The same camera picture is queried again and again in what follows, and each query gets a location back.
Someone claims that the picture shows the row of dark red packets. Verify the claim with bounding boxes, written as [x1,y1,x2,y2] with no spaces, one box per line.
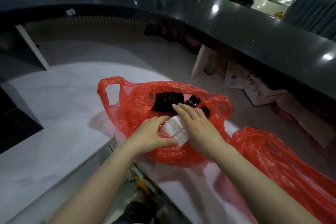
[144,23,202,54]

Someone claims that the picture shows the red plastic bag with handles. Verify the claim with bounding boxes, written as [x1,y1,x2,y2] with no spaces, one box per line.
[97,76,234,168]

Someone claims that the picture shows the crumpled red plastic bag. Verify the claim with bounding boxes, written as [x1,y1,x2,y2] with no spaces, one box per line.
[229,126,336,224]

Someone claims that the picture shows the printed white papers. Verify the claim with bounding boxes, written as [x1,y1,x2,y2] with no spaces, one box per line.
[224,61,251,89]

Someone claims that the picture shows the person's left hand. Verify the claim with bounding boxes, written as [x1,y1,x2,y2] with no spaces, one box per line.
[128,115,179,155]

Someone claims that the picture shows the stack of white plastic cups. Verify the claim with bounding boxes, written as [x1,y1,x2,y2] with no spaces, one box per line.
[157,115,190,147]

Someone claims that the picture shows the person's dark trouser leg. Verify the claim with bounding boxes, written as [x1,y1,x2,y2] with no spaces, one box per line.
[111,189,159,224]

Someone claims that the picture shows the person's right forearm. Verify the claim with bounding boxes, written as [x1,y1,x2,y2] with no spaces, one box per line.
[209,143,322,224]

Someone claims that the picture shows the white cardboard box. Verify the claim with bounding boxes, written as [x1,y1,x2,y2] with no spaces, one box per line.
[243,74,289,107]

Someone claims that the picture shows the pink plastic bag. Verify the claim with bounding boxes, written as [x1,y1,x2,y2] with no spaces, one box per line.
[270,93,336,161]

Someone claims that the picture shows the clear glass jar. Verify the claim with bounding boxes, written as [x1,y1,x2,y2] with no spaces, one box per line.
[204,55,219,76]

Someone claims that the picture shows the person's right hand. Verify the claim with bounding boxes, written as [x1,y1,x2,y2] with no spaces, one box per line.
[172,103,232,159]

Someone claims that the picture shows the white counter support panel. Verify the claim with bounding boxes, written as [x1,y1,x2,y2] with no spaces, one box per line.
[15,24,50,71]
[191,44,217,79]

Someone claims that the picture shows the person's left forearm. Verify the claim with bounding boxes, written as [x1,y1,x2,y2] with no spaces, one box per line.
[47,145,137,224]

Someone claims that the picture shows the teal curtain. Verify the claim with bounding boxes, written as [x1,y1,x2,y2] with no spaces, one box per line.
[283,0,336,41]

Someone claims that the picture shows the large stack of black cups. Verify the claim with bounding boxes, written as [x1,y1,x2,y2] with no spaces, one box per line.
[152,91,185,114]

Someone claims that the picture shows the black glossy raised counter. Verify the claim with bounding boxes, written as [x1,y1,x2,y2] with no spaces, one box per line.
[0,0,336,101]

